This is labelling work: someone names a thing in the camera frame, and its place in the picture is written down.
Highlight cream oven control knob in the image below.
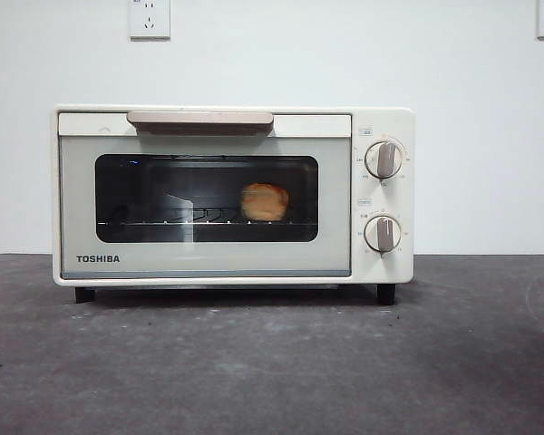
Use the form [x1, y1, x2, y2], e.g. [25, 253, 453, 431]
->
[364, 140, 403, 179]
[364, 215, 403, 253]

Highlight golden bread loaf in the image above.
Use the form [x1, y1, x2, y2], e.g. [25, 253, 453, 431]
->
[239, 181, 291, 222]

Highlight metal wire oven rack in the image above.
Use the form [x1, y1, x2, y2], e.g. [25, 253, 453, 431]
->
[97, 219, 307, 227]

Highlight glass oven door with handle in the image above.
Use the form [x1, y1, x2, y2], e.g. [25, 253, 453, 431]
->
[57, 110, 353, 278]

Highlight cream Toshiba toaster oven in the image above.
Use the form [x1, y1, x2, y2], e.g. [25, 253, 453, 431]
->
[50, 104, 416, 305]

